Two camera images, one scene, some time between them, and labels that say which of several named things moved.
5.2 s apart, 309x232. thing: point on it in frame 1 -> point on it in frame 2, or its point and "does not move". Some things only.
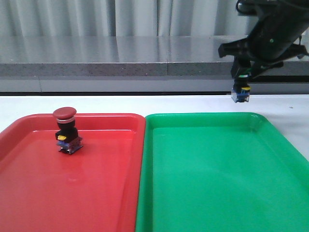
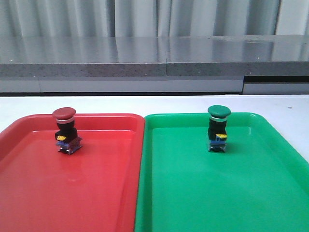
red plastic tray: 97,188 does not move
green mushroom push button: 241,90 -> 217,128
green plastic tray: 219,172 does not move
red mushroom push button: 67,137 does not move
